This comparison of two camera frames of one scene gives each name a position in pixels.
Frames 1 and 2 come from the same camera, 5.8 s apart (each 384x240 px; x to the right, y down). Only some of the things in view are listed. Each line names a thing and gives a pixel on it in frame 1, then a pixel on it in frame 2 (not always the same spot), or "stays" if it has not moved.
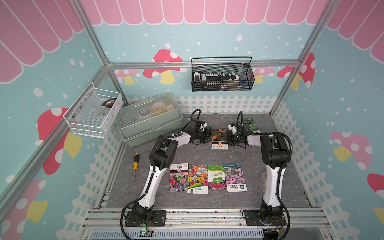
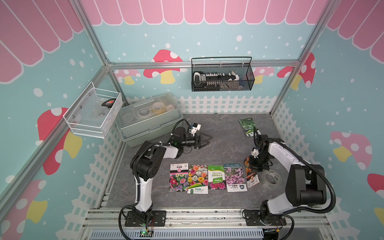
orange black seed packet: (219, 140) -> (252, 176)
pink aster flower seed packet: (178, 177) stays
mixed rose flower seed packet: (197, 179) stays
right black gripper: (229, 135) -> (252, 165)
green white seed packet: (216, 177) stays
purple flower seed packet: (234, 177) stays
